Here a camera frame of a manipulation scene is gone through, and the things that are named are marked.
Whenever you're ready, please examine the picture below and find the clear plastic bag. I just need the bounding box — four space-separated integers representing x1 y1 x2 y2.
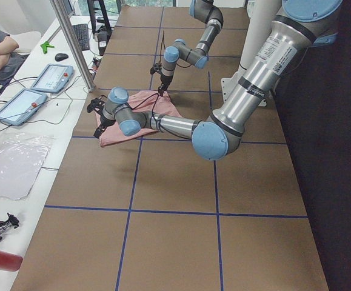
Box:
0 133 55 201

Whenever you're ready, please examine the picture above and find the black computer mouse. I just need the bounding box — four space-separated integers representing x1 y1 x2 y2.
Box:
55 53 69 62

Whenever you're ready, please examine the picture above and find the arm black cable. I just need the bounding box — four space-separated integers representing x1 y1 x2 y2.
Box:
158 29 194 69

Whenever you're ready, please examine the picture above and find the brown paper table cover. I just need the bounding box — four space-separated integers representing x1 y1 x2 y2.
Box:
11 5 330 291

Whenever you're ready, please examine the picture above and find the thin black table cable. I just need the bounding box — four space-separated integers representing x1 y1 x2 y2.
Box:
0 75 97 134

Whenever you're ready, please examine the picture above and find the green plastic part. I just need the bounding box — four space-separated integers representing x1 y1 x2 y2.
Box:
40 41 55 54

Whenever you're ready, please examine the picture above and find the pink snoopy t-shirt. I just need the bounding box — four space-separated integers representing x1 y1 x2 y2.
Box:
98 90 182 147

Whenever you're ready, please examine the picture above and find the lower teach pendant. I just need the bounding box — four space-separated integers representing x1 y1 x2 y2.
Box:
0 89 47 126

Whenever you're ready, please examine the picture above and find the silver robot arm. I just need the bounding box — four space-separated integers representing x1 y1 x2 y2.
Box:
150 0 224 96
87 1 341 160

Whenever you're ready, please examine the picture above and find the aluminium frame post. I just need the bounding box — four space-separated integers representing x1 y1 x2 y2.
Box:
50 0 95 92

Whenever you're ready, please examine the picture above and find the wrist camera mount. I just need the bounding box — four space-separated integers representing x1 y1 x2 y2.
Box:
86 95 105 115
150 62 162 75

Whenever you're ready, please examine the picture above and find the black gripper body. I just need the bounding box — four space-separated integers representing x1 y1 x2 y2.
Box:
99 113 113 128
160 75 171 86

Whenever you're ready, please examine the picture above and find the white column with base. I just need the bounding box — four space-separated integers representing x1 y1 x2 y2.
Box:
221 0 282 101

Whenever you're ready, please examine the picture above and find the upper teach pendant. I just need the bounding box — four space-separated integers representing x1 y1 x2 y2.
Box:
30 64 74 93

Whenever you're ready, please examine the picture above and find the teach pendant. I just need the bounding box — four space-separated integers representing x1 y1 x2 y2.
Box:
0 89 47 126
30 64 74 93

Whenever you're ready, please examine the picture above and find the black keyboard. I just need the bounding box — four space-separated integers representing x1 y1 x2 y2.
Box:
72 24 90 51

